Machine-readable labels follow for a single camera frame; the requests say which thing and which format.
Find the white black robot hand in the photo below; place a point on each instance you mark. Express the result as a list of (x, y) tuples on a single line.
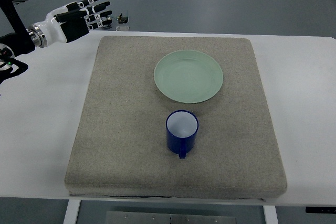
[(69, 23)]

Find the blue mug white inside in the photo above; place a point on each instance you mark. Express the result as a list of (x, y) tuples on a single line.
[(181, 130)]

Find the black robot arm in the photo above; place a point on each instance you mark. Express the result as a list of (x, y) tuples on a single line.
[(14, 44)]

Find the small clear floor plate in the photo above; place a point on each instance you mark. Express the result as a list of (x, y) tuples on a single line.
[(122, 28)]

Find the light green plate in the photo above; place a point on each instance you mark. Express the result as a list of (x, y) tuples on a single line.
[(188, 76)]

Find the small white floor gadget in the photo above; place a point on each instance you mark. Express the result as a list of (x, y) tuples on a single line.
[(107, 23)]

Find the small device on floor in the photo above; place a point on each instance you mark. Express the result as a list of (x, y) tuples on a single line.
[(122, 19)]

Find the beige fabric cushion mat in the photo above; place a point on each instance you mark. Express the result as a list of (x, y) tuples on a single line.
[(132, 140)]

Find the white table leg left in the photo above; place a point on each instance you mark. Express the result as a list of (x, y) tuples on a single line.
[(72, 211)]

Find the white table leg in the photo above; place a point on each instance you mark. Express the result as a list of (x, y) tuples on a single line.
[(72, 211), (270, 215)]

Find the white table leg right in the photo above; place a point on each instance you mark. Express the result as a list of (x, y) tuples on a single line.
[(270, 215)]

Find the black table control panel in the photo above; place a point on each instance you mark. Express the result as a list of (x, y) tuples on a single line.
[(321, 210)]

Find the metal base plate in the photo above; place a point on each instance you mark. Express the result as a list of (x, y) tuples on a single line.
[(143, 217)]

